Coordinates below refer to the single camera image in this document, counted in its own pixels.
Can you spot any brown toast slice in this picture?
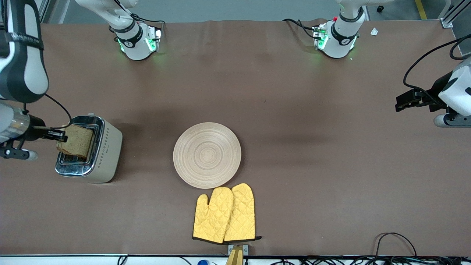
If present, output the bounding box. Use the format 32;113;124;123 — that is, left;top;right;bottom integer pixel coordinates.
56;125;94;159

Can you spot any round wooden plate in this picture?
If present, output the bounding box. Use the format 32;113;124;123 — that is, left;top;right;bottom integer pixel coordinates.
173;122;242;189

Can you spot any chrome and beige toaster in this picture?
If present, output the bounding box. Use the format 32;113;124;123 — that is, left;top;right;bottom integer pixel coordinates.
55;113;123;183

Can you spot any green-lit base control box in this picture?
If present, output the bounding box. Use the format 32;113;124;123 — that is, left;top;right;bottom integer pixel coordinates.
145;26;163;53
312;24;329;50

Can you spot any yellow quilted oven mitt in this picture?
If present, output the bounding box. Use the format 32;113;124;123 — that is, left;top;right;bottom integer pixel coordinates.
224;183;262;242
193;187;234;244

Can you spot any wooden stick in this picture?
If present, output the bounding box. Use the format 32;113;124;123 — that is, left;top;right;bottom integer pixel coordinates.
225;245;244;265

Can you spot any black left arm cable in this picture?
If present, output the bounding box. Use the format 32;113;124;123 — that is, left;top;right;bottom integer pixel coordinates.
404;34;471;98

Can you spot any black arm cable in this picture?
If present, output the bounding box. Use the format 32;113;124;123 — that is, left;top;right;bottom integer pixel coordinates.
404;34;471;98
22;94;73;130

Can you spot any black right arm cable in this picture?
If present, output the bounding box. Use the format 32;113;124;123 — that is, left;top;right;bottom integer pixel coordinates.
22;94;73;130

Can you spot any aluminium frame profile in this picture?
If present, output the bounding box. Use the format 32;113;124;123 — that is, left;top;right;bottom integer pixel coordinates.
441;0;471;29
37;0;56;23

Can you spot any black looped cable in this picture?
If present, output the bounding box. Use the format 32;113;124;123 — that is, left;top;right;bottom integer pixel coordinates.
375;232;418;258

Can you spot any black base cable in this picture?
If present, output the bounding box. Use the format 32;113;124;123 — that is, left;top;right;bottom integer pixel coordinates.
127;13;165;28
283;18;317;39

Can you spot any black cable bundle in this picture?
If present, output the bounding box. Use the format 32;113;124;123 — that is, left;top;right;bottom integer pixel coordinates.
272;256;471;265

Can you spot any small metal bracket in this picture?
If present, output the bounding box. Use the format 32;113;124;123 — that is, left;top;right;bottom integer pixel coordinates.
228;244;249;256

